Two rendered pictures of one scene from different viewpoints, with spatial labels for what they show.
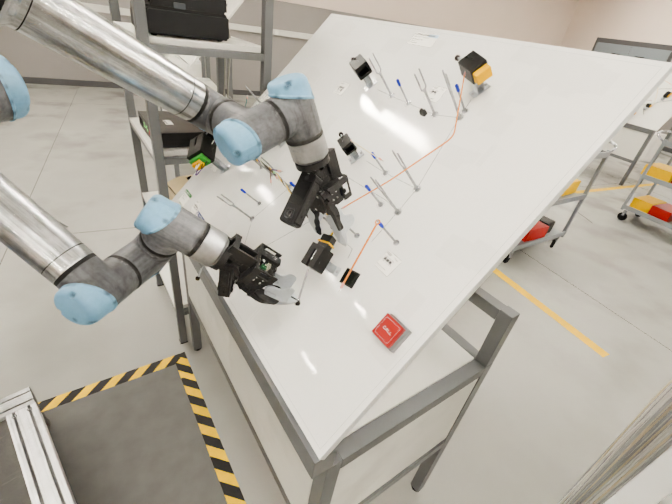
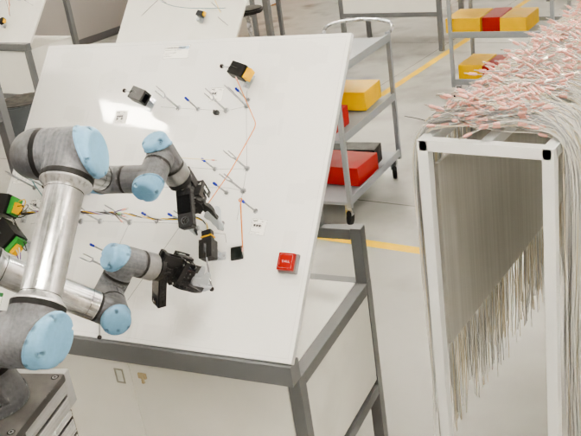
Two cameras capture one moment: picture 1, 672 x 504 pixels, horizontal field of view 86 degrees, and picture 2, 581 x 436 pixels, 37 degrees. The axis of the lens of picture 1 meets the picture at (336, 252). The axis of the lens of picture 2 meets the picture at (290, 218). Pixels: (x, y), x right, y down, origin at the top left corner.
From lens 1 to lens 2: 1.75 m
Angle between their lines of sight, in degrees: 22
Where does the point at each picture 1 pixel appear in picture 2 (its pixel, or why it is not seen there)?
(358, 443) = (308, 361)
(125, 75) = not seen: hidden behind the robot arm
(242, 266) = (173, 270)
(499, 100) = (267, 85)
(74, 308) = (118, 320)
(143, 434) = not seen: outside the picture
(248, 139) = (158, 181)
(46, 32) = not seen: hidden behind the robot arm
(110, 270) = (116, 297)
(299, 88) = (166, 140)
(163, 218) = (126, 253)
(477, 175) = (282, 140)
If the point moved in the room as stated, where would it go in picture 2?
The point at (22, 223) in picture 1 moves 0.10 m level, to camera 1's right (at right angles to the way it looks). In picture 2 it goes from (68, 285) to (108, 272)
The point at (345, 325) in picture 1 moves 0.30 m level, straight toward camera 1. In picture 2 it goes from (254, 283) to (293, 328)
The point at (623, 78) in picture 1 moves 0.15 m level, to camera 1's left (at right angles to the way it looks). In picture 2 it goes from (331, 48) to (288, 60)
